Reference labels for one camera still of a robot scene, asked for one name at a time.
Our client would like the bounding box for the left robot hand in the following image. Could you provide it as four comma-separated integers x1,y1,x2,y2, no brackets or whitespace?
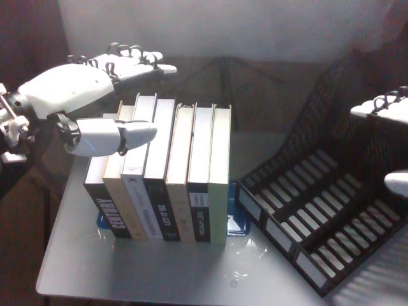
17,42,178,157

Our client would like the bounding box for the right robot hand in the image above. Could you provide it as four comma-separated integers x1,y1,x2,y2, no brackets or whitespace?
349,85,408,196

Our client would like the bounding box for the cream book with gold lines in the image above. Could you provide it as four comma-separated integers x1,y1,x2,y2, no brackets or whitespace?
165,101,196,244

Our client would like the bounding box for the black mesh file rack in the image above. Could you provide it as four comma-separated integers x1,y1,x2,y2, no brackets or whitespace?
235,47,408,299

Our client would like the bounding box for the black Century book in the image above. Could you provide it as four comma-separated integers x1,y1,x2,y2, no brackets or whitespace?
82,112,133,239

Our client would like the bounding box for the white book with K spine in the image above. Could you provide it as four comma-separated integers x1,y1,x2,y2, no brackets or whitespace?
120,92,164,240

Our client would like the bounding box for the cream book with plain spine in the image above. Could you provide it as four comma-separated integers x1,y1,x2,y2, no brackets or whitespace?
102,100,149,240

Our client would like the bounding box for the black Let It Be book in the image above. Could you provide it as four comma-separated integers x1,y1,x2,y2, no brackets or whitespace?
143,98,182,242

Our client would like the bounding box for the black tripod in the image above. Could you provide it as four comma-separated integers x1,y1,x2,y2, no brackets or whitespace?
173,55,284,131

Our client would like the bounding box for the white backdrop sheet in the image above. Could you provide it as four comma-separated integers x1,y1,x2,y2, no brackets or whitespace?
57,0,408,64

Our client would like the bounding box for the blue metal bookend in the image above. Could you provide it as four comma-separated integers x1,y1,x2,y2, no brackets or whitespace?
96,180,252,239

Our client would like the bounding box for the black book with white label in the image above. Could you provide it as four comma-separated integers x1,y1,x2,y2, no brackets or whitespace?
187,101,214,244

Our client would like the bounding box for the green book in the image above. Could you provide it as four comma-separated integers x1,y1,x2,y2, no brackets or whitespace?
207,103,233,246

